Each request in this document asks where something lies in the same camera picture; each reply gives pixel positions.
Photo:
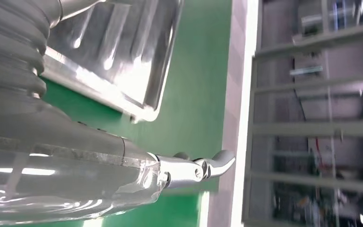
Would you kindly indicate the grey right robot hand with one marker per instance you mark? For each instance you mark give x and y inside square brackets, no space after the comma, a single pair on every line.
[59,163]

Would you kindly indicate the green conveyor belt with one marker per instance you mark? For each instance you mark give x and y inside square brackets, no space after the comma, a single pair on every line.
[169,213]

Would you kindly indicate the white scale with steel tray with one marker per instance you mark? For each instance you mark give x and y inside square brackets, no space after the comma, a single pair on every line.
[115,56]

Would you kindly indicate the grey glass partition frame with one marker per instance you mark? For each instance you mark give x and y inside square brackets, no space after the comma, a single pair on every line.
[310,128]

